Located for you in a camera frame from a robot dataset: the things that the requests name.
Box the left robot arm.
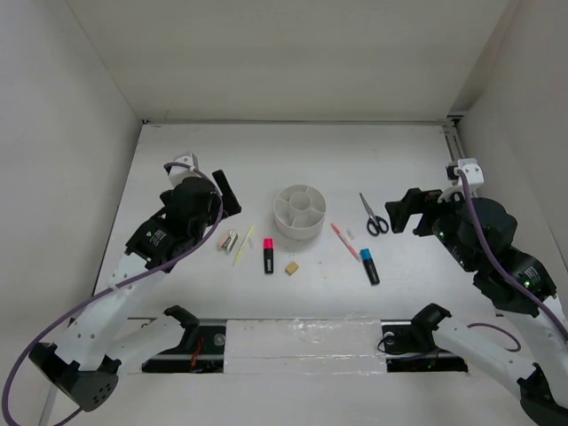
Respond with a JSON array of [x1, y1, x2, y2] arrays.
[[28, 168, 241, 412]]

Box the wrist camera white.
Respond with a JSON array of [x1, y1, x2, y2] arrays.
[[166, 152, 200, 187], [443, 158, 485, 197]]

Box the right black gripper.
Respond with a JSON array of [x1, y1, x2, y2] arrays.
[[384, 182, 477, 271]]

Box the pink white mini stapler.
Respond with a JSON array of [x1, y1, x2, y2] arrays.
[[217, 230, 239, 254]]

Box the black handled scissors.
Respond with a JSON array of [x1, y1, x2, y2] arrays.
[[359, 193, 390, 237]]

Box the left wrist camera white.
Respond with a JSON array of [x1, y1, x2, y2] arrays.
[[166, 152, 200, 187]]

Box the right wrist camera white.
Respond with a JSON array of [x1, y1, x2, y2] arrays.
[[443, 158, 485, 197]]

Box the aluminium rail on right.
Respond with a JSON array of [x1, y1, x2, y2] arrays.
[[442, 115, 467, 165]]

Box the yellow thin highlighter pen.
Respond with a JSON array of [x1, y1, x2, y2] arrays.
[[233, 223, 256, 266]]

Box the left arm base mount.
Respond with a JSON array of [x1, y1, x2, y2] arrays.
[[142, 305, 227, 374]]

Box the pink thin highlighter pen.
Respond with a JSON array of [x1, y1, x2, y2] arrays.
[[330, 223, 361, 262]]

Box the pink black highlighter marker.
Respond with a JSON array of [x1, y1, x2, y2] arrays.
[[263, 238, 274, 274]]

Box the tan eraser block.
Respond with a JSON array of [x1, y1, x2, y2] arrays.
[[285, 262, 299, 275]]

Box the white round divided container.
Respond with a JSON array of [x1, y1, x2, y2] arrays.
[[273, 185, 327, 241]]

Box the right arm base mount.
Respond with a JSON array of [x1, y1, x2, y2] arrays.
[[376, 304, 469, 373]]

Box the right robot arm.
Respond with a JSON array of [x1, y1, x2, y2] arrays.
[[379, 188, 567, 425]]

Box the blue black highlighter marker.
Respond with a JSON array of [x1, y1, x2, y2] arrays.
[[360, 248, 380, 286]]

